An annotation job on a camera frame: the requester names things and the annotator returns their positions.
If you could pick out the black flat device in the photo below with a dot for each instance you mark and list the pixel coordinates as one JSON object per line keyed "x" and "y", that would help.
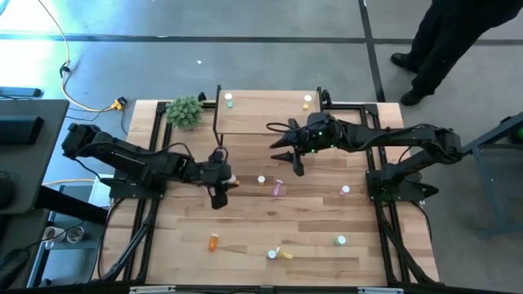
{"x": 20, "y": 92}

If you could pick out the yellow pill bottle white cap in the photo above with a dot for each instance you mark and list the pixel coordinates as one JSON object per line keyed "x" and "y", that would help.
{"x": 287, "y": 255}
{"x": 306, "y": 104}

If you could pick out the black rectangular case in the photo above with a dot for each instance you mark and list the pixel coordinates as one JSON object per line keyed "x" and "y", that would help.
{"x": 20, "y": 130}

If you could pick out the white cup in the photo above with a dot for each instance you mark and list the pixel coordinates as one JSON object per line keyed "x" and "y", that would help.
{"x": 52, "y": 234}

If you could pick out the green plant in white pot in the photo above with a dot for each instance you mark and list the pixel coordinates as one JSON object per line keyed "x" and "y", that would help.
{"x": 184, "y": 112}

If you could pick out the grey side cart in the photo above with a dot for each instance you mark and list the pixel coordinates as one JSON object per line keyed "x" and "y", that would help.
{"x": 69, "y": 261}

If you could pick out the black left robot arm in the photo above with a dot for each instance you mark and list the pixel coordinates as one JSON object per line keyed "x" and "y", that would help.
{"x": 122, "y": 155}

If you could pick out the orange pill bottle white cap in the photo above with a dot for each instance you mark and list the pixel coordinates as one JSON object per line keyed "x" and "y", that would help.
{"x": 261, "y": 179}
{"x": 233, "y": 180}
{"x": 213, "y": 243}

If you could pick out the person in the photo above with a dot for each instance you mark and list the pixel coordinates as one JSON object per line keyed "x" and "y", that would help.
{"x": 449, "y": 41}

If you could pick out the green round object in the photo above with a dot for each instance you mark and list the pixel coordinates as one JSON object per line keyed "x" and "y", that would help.
{"x": 519, "y": 135}

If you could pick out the black aluminium table frame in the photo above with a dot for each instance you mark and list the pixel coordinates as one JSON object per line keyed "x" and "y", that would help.
{"x": 162, "y": 108}

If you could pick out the black desk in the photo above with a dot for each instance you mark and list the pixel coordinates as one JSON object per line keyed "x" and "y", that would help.
{"x": 37, "y": 171}

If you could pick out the yellow power plug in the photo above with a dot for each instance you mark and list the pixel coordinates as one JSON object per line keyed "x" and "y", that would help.
{"x": 118, "y": 105}

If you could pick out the silver bracket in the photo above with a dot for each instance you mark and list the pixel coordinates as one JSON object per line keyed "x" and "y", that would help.
{"x": 380, "y": 290}
{"x": 153, "y": 290}

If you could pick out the blue-grey metal cart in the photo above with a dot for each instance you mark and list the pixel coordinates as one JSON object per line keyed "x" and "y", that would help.
{"x": 485, "y": 188}

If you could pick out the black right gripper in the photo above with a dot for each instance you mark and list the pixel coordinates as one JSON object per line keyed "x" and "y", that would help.
{"x": 316, "y": 132}

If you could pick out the wooden shelf with black legs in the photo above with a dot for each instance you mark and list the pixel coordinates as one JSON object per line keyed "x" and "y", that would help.
{"x": 253, "y": 114}

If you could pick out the clear glass cup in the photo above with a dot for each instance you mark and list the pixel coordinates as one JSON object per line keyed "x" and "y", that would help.
{"x": 75, "y": 234}

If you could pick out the pink pill bottle white cap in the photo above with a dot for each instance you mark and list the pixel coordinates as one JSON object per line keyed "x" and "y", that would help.
{"x": 345, "y": 189}
{"x": 278, "y": 188}

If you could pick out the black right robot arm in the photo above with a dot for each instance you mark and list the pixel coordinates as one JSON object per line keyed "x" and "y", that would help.
{"x": 408, "y": 136}

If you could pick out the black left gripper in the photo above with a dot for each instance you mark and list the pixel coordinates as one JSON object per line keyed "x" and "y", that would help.
{"x": 214, "y": 175}

